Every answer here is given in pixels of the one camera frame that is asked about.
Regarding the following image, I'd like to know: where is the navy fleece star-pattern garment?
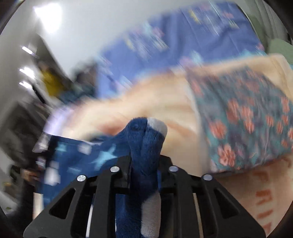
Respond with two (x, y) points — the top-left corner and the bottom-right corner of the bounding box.
(40, 118), (167, 237)

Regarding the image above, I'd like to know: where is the floral teal folded garment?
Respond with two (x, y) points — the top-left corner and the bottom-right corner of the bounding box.
(186, 67), (292, 173)

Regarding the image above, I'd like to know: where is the peach fleece blanket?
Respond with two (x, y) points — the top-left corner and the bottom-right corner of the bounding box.
(44, 54), (292, 235)

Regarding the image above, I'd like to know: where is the dark teal knitted cloth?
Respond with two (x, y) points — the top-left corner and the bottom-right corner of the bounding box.
(59, 84), (95, 104)

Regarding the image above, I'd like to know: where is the blue tree-print pillow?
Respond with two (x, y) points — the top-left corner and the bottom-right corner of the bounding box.
(96, 1), (265, 99)

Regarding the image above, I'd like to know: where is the green cushion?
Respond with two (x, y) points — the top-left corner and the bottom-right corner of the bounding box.
(267, 39), (293, 64)

